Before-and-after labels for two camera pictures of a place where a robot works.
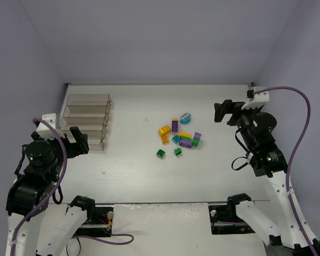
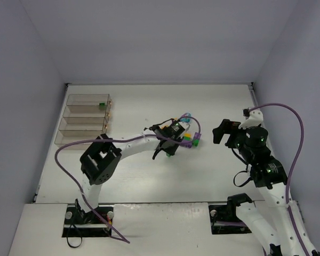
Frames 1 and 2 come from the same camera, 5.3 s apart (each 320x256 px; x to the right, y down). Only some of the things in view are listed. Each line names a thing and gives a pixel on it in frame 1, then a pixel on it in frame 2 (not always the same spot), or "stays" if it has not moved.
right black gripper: x=231 y=113 -> x=228 y=134
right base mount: x=224 y=220 stays
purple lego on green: x=197 y=135 stays
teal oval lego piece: x=185 y=118 stays
